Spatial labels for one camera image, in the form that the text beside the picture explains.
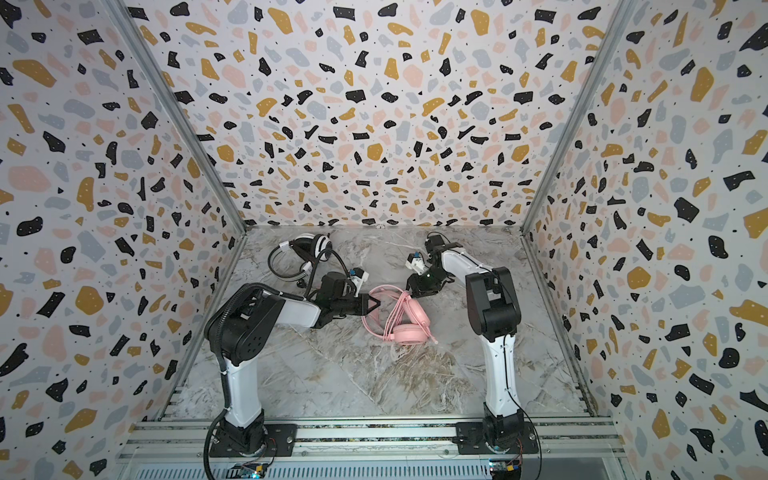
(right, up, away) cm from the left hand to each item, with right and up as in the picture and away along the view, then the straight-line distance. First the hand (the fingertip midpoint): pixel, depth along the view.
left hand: (380, 298), depth 96 cm
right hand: (+9, +2, +3) cm, 10 cm away
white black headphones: (-27, +16, +10) cm, 33 cm away
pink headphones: (+9, -5, -9) cm, 14 cm away
